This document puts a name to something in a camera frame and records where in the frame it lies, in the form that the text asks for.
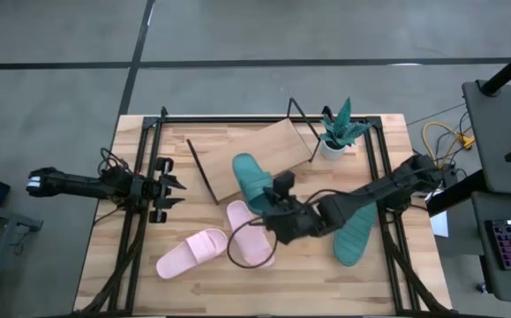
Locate pink rubber slide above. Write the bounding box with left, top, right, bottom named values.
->
left=155, top=228, right=229, bottom=280
left=226, top=200, right=277, bottom=269

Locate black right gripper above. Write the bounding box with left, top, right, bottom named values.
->
left=261, top=170, right=322, bottom=246

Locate green rubber slide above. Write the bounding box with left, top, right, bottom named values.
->
left=333, top=201, right=379, bottom=268
left=231, top=153, right=282, bottom=216

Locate green plant white pot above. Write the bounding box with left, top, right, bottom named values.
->
left=318, top=96, right=373, bottom=163

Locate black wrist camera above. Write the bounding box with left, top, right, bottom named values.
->
left=102, top=163, right=135, bottom=196
left=319, top=193, right=358, bottom=231

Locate white paper sheet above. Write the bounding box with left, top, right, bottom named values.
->
left=429, top=210, right=450, bottom=239

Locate black diagonal beam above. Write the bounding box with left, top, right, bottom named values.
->
left=425, top=170, right=488, bottom=217

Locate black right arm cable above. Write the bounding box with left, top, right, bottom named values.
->
left=226, top=218, right=281, bottom=269

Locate yellow cable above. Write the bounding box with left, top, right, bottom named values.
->
left=421, top=121, right=477, bottom=169

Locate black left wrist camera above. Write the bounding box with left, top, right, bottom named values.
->
left=102, top=163, right=135, bottom=196

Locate black table rail frame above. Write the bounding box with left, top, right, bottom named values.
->
left=73, top=105, right=455, bottom=318

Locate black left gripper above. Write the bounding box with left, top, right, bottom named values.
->
left=132, top=156, right=188, bottom=224

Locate wooden shelf black frame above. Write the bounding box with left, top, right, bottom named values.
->
left=186, top=96, right=325, bottom=207

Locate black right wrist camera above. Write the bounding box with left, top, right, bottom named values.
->
left=319, top=193, right=358, bottom=231

